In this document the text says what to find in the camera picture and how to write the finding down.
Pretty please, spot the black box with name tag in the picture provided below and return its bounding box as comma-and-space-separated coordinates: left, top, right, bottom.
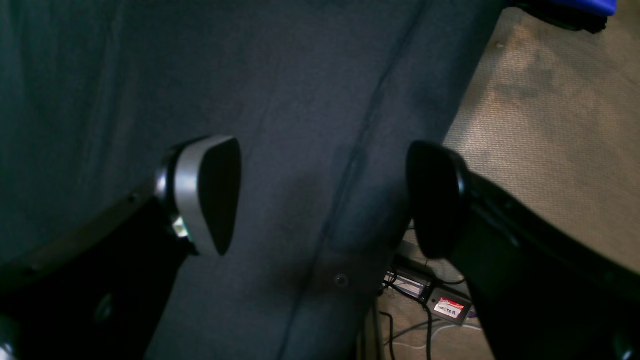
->
425, 287, 473, 326

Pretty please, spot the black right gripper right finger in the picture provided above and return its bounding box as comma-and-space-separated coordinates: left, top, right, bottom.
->
406, 141, 640, 360

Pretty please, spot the black table cloth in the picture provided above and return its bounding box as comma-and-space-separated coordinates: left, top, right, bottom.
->
0, 0, 506, 360

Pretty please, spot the blue plastic box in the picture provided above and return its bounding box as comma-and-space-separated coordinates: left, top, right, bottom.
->
505, 0, 618, 34

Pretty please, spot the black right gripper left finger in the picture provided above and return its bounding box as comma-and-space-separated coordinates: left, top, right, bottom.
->
1, 135, 242, 360

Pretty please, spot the white cable on floor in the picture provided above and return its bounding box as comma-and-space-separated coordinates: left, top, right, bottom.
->
385, 320, 483, 351

